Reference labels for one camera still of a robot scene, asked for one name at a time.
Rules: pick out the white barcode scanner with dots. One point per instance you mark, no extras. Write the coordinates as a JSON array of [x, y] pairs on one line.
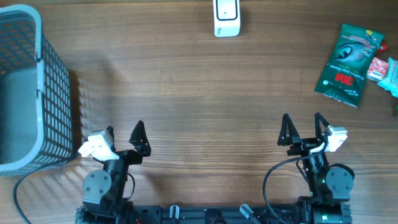
[[227, 18]]

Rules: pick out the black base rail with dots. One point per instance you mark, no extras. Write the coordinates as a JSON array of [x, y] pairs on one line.
[[289, 213]]

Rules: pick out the light teal tissue pack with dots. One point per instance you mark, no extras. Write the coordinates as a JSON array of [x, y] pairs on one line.
[[389, 83]]

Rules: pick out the green 3M gloves packet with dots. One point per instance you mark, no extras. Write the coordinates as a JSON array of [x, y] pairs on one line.
[[344, 76]]

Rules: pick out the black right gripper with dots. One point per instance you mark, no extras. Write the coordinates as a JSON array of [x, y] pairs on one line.
[[302, 144]]

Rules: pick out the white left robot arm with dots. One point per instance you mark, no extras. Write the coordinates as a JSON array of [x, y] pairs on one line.
[[104, 200]]

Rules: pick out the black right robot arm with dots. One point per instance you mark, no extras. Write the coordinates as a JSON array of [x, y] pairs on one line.
[[329, 184]]

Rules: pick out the grey plastic shopping basket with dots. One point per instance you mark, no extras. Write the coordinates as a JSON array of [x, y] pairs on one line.
[[36, 106]]

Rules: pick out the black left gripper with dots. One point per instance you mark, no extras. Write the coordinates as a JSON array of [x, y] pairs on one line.
[[144, 149]]

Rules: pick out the red snack pack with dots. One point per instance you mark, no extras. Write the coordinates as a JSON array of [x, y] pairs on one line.
[[377, 70]]

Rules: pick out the red small sachet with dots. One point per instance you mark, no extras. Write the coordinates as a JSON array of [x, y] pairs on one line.
[[383, 47]]

